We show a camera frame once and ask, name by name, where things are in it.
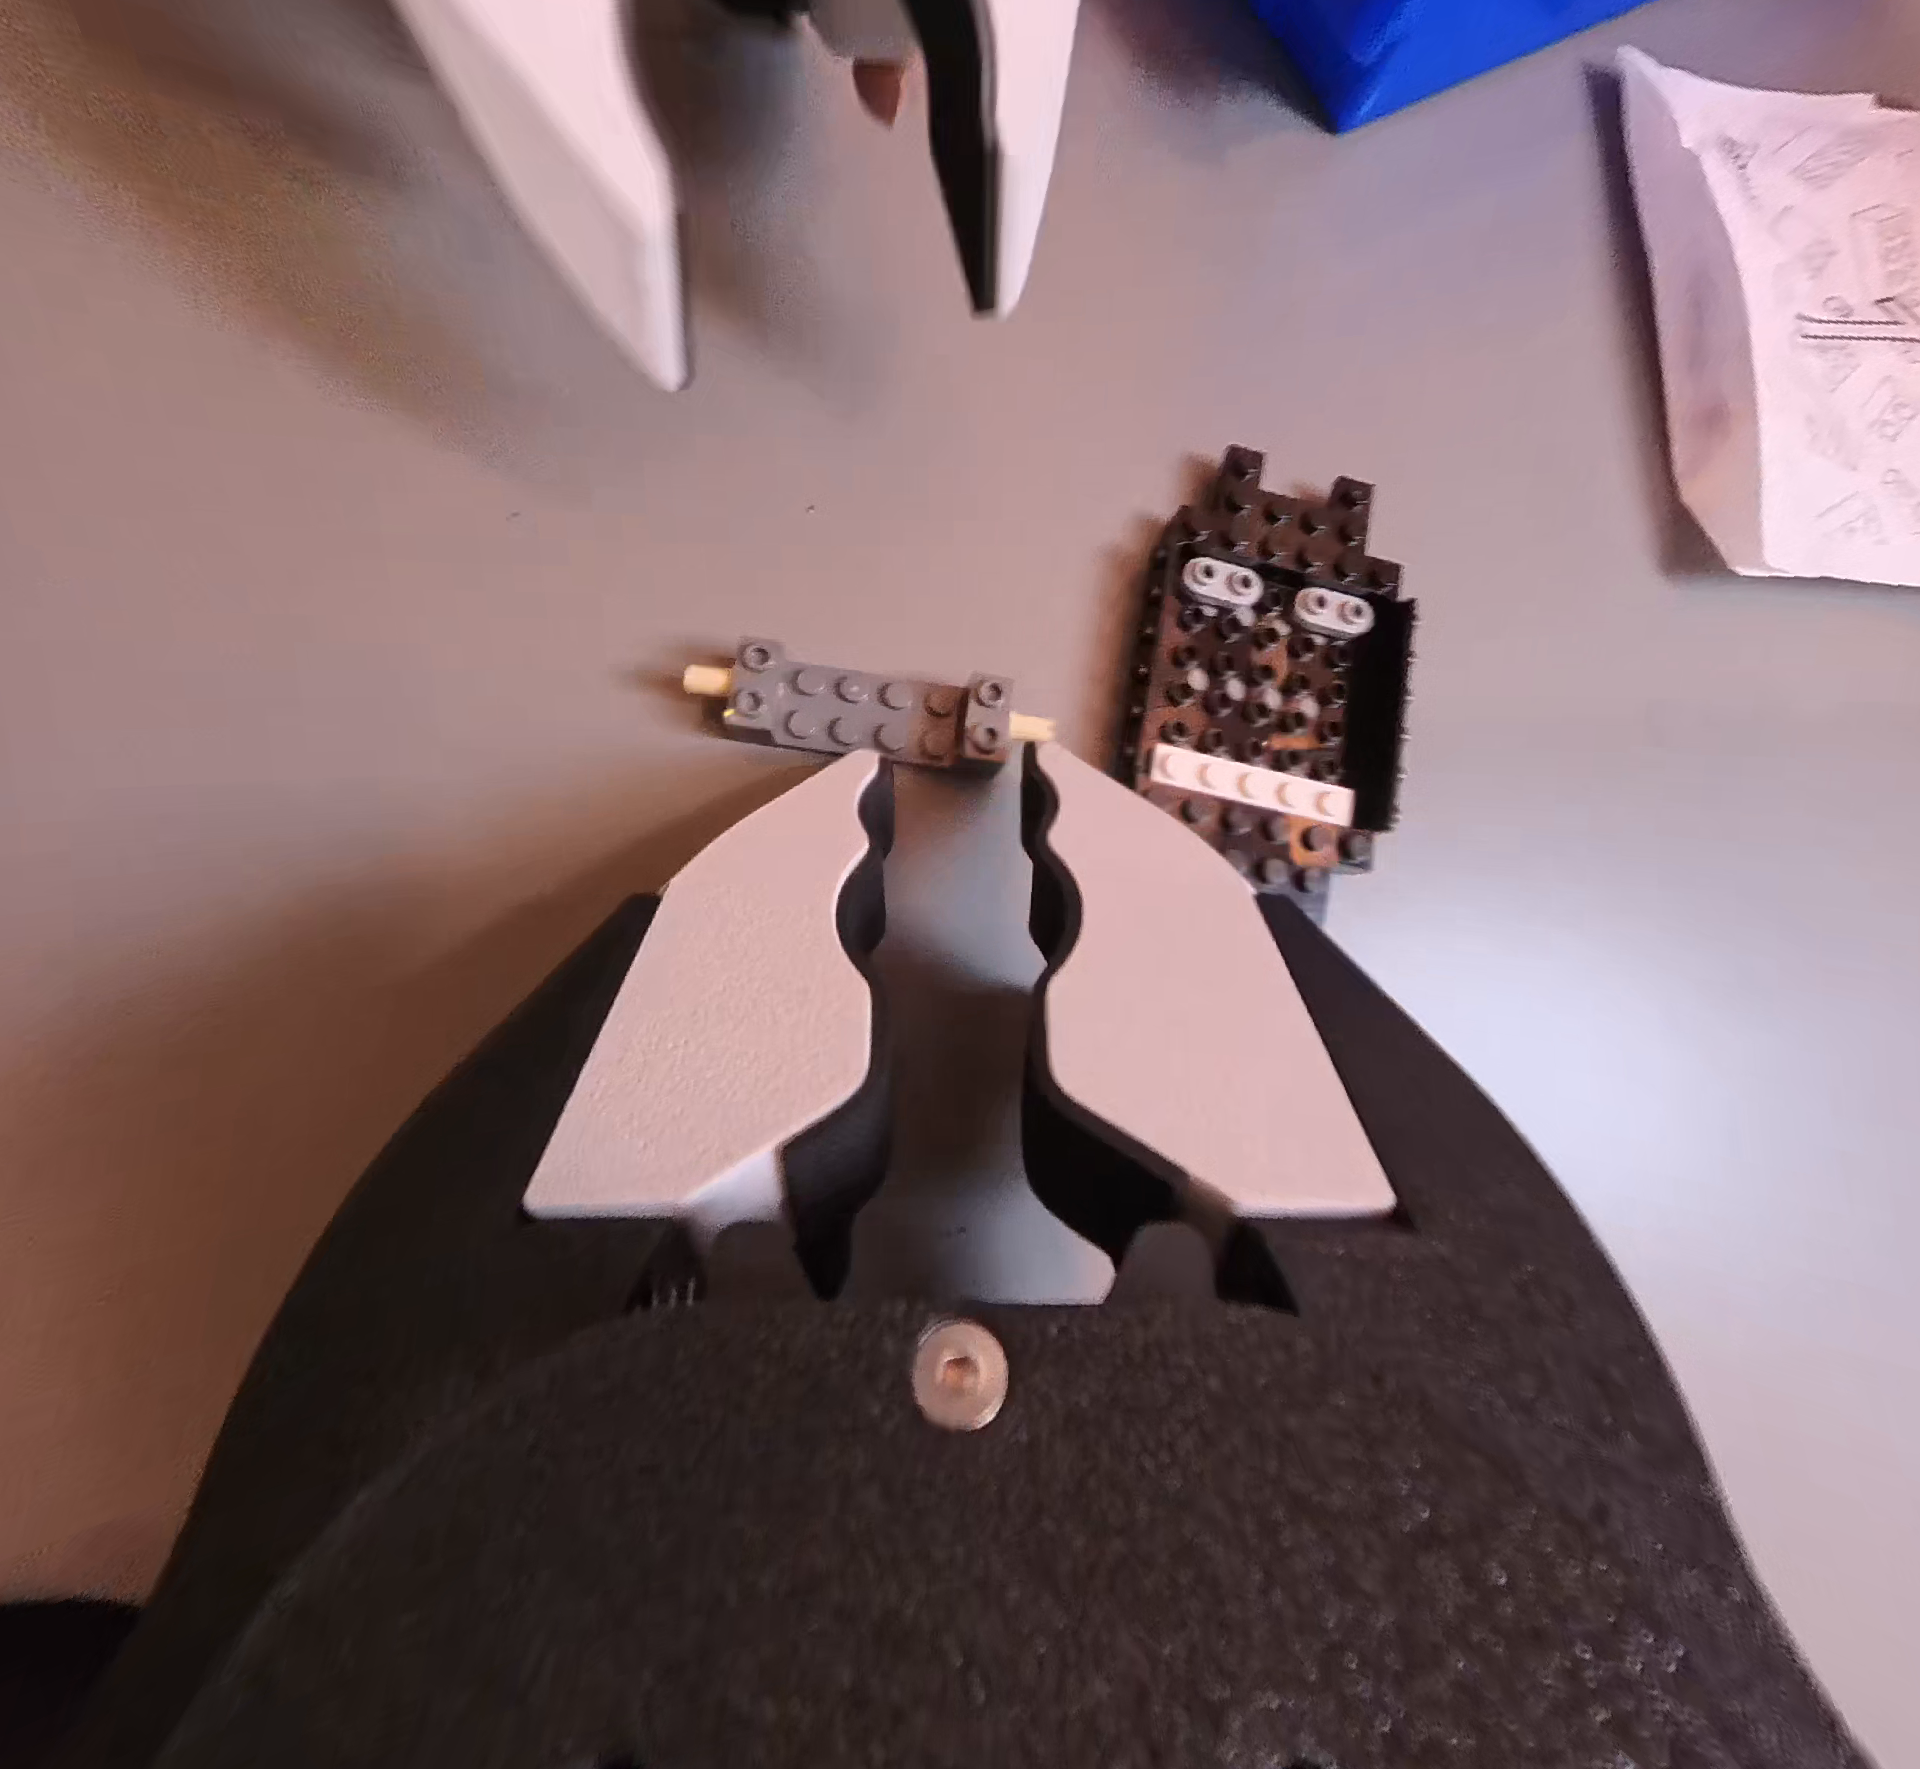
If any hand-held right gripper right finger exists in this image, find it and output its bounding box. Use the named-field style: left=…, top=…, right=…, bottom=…
left=1021, top=751, right=1403, bottom=1232

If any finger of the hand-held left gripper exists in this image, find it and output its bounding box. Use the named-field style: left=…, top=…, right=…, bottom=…
left=916, top=0, right=1100, bottom=323
left=309, top=0, right=811, bottom=398

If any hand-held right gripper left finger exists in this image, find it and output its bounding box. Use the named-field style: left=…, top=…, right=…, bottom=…
left=525, top=751, right=897, bottom=1232

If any black lego car chassis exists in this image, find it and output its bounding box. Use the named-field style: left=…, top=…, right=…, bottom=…
left=1124, top=445, right=1412, bottom=886

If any white printed paper bag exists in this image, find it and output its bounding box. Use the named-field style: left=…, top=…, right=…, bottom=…
left=1614, top=44, right=1920, bottom=589

